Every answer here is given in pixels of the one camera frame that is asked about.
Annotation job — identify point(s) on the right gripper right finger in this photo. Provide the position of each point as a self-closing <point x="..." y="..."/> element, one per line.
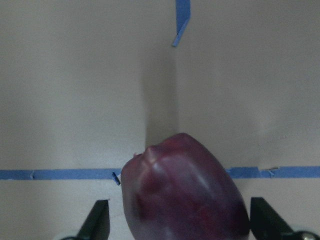
<point x="266" y="223"/>

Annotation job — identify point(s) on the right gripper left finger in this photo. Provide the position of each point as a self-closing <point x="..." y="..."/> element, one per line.
<point x="97" y="224"/>

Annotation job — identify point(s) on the dark red apple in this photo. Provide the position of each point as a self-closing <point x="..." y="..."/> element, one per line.
<point x="177" y="190"/>

